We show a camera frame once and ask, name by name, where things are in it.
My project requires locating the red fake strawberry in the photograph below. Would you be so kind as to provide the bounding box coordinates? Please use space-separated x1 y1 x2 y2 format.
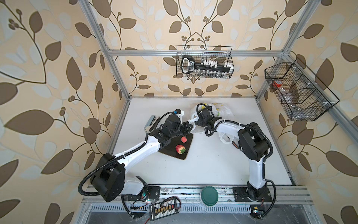
175 145 186 155

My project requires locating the grey black stapler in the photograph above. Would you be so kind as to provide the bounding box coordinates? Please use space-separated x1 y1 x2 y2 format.
144 115 157 133

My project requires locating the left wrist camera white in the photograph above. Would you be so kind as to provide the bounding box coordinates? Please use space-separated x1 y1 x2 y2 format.
173 109 184 122

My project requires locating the back black wire basket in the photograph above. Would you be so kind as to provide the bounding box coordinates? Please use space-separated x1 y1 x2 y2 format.
176 45 235 79

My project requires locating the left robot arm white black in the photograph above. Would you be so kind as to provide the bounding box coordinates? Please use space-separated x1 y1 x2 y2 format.
78 109 193 202

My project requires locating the right black wire basket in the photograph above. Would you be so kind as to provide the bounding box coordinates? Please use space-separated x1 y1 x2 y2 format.
264 58 340 121

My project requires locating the green round lid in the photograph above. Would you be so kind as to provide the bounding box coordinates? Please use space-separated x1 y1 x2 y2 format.
200 186 219 206

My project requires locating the black square tray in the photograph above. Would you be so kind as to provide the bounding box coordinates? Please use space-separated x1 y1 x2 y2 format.
159 133 194 160

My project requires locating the black charging board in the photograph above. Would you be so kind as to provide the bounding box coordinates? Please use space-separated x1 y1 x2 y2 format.
149 203 180 221

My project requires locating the black tool in basket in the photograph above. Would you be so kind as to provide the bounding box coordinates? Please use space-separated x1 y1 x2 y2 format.
180 55 235 74

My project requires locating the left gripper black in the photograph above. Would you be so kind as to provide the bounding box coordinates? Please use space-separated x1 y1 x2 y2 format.
169 120 194 139

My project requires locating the yellow black tape measure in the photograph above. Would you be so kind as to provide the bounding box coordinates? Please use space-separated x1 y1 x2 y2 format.
232 141 240 149

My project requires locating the black wire basket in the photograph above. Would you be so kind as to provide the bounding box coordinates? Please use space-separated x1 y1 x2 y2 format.
264 58 340 121
176 45 235 79

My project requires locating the small circuit board right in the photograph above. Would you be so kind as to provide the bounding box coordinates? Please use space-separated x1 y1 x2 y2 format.
250 205 265 219

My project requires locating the white plastic bag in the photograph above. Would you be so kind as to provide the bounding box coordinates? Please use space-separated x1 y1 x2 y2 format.
188 103 241 144

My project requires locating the small red fake fruit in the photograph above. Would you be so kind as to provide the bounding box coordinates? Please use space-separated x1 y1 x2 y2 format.
181 136 187 143

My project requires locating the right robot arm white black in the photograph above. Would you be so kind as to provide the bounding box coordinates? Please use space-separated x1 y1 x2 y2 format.
195 103 273 201

